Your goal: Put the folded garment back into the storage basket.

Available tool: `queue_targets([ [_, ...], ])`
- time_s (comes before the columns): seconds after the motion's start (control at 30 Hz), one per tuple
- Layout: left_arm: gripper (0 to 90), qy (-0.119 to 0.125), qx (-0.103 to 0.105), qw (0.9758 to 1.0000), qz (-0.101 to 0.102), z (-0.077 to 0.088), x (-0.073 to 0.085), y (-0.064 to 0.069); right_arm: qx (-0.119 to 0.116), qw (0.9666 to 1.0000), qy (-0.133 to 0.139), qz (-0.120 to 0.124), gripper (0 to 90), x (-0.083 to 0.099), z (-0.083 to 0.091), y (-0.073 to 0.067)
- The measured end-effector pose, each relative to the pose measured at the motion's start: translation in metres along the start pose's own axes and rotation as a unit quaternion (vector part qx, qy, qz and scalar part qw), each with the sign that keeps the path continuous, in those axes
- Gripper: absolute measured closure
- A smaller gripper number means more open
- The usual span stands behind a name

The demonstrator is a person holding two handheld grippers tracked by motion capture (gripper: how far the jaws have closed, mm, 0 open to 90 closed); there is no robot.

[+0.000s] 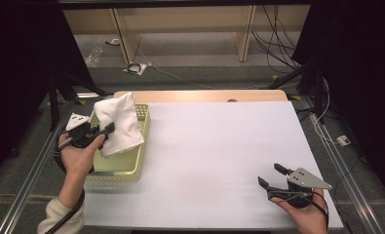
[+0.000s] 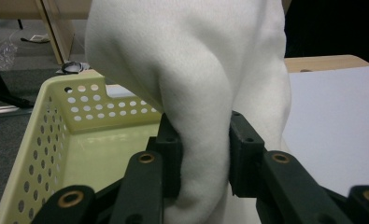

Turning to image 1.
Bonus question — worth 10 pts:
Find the right hand-held gripper cable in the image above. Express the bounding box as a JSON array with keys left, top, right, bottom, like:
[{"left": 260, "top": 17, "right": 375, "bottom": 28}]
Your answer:
[{"left": 311, "top": 189, "right": 330, "bottom": 229}]

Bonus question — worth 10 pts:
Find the plastic bag with black cable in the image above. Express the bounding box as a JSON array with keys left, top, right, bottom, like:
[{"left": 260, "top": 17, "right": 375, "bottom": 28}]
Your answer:
[{"left": 123, "top": 61, "right": 148, "bottom": 76}]

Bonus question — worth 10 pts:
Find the hand-held gripper cable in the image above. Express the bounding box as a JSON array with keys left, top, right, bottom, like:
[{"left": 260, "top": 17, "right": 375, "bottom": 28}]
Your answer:
[
  {"left": 45, "top": 129, "right": 86, "bottom": 234},
  {"left": 311, "top": 189, "right": 330, "bottom": 229}
]

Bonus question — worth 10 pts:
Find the pale green plastic basket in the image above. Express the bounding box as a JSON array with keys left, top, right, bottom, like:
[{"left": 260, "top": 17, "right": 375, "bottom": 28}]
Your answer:
[{"left": 84, "top": 102, "right": 151, "bottom": 182}]

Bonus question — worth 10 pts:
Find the light wooden desk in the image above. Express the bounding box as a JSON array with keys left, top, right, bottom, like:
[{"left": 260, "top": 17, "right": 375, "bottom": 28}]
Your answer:
[{"left": 62, "top": 4, "right": 311, "bottom": 64}]

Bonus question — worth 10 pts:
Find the white baby shirt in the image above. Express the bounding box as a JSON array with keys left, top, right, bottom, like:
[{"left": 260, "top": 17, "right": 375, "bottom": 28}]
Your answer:
[{"left": 93, "top": 92, "right": 146, "bottom": 158}]

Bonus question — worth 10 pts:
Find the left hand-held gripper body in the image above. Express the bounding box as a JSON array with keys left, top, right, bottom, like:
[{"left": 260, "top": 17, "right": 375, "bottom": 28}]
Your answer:
[{"left": 64, "top": 112, "right": 104, "bottom": 149}]

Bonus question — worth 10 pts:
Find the person's left hand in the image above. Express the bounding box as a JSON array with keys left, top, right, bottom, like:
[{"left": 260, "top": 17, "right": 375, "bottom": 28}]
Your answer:
[{"left": 58, "top": 133, "right": 106, "bottom": 183}]

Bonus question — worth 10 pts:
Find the thin white floor cable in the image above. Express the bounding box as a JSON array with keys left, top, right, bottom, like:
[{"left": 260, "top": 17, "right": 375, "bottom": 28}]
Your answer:
[{"left": 136, "top": 48, "right": 279, "bottom": 91}]

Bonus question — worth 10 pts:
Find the white adapter cable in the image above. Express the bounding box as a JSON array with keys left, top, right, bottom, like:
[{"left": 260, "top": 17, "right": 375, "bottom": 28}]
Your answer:
[{"left": 313, "top": 77, "right": 341, "bottom": 144}]

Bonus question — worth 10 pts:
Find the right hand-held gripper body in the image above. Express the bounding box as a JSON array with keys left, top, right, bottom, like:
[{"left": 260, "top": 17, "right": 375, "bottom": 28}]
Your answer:
[{"left": 267, "top": 167, "right": 333, "bottom": 210}]

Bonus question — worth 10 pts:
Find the clear plastic bag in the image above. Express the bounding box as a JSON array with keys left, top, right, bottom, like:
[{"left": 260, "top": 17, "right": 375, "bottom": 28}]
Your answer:
[{"left": 84, "top": 45, "right": 104, "bottom": 68}]

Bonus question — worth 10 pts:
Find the aluminium floor rail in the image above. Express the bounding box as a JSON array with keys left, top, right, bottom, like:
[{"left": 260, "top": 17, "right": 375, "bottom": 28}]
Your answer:
[
  {"left": 301, "top": 96, "right": 385, "bottom": 234},
  {"left": 0, "top": 100, "right": 76, "bottom": 234}
]

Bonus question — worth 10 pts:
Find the left hand-held gripper cable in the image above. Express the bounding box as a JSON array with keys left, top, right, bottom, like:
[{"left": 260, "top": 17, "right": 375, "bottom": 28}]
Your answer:
[{"left": 45, "top": 129, "right": 86, "bottom": 234}]

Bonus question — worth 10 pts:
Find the person's right hand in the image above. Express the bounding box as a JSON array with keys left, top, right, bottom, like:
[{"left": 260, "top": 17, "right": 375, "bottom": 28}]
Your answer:
[{"left": 270, "top": 188, "right": 329, "bottom": 234}]

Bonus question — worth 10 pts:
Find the black metal stand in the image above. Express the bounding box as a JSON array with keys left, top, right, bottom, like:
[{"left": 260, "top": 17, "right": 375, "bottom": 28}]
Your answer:
[
  {"left": 267, "top": 58, "right": 327, "bottom": 125},
  {"left": 47, "top": 71, "right": 114, "bottom": 132}
]

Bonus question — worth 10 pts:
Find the white power adapter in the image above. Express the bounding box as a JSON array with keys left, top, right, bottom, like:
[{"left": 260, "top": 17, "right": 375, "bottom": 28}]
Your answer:
[{"left": 335, "top": 135, "right": 352, "bottom": 147}]

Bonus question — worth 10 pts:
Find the white table mat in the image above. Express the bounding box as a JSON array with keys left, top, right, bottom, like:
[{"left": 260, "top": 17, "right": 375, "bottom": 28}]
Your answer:
[{"left": 61, "top": 100, "right": 344, "bottom": 230}]

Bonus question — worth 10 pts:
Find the black curtain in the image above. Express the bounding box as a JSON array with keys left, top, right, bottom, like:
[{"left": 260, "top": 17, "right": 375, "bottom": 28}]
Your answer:
[
  {"left": 291, "top": 0, "right": 385, "bottom": 207},
  {"left": 0, "top": 0, "right": 96, "bottom": 183}
]

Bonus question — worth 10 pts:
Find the bundle of black cables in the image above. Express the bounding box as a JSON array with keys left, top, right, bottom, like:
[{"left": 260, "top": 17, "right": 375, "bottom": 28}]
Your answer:
[{"left": 251, "top": 4, "right": 306, "bottom": 74}]

